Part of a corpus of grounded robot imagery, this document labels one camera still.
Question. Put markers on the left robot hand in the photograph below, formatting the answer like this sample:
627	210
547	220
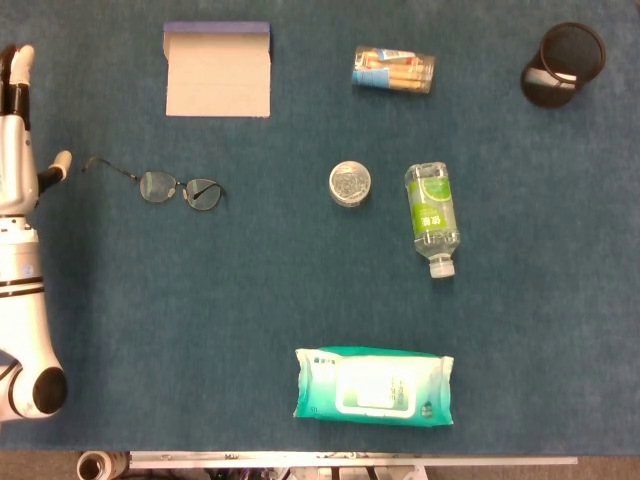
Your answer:
17	160

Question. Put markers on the thin-framed eyeglasses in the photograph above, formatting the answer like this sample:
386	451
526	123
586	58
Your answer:
156	186

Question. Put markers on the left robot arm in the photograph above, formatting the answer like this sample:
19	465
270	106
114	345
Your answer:
22	310

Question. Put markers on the open blue cardboard box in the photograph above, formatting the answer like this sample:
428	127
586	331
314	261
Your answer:
217	80

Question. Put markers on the blue felt table cloth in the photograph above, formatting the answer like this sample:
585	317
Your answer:
300	290

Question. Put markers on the roll of clear tape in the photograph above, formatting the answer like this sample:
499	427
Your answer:
100	466

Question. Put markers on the round clear paper clip tin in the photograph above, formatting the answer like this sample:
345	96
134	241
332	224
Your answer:
350	182

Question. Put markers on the clear jar with wooden sticks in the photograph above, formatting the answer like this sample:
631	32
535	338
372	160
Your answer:
395	70

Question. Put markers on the clear bottle with green label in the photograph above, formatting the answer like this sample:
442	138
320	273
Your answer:
431	210

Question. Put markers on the green wet wipes pack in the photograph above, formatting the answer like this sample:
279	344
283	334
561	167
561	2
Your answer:
372	387

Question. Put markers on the black mesh pen holder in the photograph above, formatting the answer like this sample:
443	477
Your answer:
550	97

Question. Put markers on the grey metal table rail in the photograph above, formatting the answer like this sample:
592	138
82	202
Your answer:
350	459

